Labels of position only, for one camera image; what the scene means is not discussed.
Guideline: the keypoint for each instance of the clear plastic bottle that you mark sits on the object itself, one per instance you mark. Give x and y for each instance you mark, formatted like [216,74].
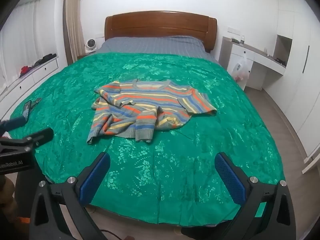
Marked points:
[242,40]

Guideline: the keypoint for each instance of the white plastic bag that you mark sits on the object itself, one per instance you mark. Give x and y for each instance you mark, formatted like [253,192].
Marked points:
[240,67]

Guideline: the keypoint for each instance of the grey checked bed sheet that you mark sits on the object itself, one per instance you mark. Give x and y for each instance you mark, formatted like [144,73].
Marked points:
[155,46]

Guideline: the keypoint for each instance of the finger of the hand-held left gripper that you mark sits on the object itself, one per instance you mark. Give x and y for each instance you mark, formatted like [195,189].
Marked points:
[37,136]
[15,123]

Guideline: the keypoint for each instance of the black clothes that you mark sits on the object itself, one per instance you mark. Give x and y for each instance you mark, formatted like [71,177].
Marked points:
[45,59]

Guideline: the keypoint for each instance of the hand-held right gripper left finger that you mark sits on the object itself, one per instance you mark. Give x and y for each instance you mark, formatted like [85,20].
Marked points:
[93,177]

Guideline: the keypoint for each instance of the person's left forearm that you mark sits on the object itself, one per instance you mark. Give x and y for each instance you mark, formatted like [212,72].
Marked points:
[5,190]

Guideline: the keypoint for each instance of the smartphone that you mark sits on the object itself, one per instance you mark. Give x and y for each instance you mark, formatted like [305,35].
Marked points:
[26,108]

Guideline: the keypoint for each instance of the white desk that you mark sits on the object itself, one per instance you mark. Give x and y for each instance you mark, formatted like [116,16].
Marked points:
[260,60]

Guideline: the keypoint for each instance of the wooden bed headboard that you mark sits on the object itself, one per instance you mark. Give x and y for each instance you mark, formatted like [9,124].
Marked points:
[160,25]

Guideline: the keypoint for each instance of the white wardrobe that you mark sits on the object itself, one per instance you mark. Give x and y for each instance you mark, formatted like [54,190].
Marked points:
[300,92]

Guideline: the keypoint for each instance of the beige curtain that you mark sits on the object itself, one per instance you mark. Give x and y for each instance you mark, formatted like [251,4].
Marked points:
[73,17]

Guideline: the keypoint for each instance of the white window seat cabinet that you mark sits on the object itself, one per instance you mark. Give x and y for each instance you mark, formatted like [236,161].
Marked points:
[46,68]

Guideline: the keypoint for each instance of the small clear cup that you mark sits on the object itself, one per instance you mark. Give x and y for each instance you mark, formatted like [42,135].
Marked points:
[265,51]

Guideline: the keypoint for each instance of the white wall outlet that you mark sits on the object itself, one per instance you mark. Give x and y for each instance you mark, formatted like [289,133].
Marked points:
[233,30]

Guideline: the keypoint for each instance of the red cloth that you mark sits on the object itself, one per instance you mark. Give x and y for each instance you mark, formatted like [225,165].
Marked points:
[24,70]

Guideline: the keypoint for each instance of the striped knit sweater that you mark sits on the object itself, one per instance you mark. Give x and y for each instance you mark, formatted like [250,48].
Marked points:
[150,100]

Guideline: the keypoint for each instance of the dark item on desk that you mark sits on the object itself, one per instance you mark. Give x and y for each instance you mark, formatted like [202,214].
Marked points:
[235,40]

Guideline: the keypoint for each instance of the green floral bedspread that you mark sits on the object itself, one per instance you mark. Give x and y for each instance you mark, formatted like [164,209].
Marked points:
[175,167]

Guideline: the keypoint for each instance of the small white fan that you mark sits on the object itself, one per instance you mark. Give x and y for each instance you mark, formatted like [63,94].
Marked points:
[90,44]

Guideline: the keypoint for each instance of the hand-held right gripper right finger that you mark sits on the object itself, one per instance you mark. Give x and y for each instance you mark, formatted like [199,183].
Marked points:
[231,177]

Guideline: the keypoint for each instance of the white sheer curtain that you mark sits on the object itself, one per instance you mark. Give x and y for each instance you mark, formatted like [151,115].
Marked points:
[25,35]

